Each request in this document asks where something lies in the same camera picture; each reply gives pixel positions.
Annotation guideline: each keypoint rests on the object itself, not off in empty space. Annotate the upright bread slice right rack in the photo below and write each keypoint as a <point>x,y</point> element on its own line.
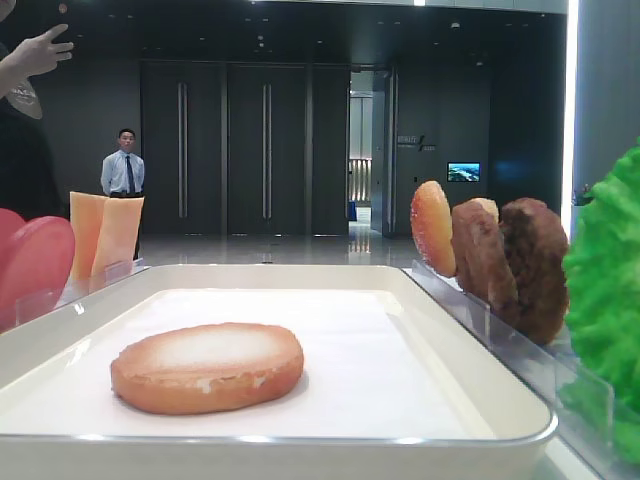
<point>431,226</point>

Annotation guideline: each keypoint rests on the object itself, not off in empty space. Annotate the brown meat patty inner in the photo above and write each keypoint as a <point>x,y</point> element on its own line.
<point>482,268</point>

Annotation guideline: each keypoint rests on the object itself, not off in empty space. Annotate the brown meat patty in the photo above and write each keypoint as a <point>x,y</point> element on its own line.
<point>482,268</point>
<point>535,245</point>

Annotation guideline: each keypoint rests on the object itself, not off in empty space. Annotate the bread slice on tray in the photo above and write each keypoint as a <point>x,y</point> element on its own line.
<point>208,368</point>

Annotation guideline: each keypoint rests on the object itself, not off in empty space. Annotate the orange cheese slice inner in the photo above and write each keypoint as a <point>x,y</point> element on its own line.
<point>118,233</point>

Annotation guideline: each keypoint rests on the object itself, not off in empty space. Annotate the orange cheese slice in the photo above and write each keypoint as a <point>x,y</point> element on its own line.
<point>86,215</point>
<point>118,233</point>

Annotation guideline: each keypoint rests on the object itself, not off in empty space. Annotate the brown meat patty outer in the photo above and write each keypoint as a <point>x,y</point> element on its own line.
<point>535,245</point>

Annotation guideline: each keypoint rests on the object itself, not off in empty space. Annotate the orange cheese slice outer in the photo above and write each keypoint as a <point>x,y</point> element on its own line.
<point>86,215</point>

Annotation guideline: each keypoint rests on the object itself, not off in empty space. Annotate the green lettuce leaf on rack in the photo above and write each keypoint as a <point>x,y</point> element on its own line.
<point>602,270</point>

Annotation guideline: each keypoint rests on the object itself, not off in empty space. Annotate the red tomato slice inner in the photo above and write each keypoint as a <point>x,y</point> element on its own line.
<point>41,257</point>

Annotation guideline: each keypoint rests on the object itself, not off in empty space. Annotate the red tomato slice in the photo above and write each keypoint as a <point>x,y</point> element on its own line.
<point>41,257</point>
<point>10,223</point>

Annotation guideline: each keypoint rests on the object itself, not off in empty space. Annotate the red tomato slice outer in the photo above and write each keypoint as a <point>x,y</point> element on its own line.
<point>10,223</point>

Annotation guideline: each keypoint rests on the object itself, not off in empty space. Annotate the white rectangular tray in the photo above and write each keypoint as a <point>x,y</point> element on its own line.
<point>393,386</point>

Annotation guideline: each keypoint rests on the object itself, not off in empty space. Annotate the man in blue shirt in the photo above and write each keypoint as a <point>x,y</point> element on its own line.
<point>123,172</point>

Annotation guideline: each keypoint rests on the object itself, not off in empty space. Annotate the man in black t-shirt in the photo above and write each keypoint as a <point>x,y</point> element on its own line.
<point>28,185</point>

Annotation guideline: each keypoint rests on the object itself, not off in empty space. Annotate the clear acrylic rack left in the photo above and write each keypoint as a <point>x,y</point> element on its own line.
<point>40,303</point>

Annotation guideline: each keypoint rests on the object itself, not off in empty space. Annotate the clear acrylic rack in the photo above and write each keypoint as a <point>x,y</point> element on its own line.
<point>586,445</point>
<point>40,303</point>

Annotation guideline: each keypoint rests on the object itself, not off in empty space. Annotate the clear acrylic rack right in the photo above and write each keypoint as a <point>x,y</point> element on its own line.
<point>586,445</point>

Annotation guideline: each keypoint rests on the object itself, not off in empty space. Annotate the wall display screen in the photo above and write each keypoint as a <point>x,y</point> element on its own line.
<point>467,172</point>

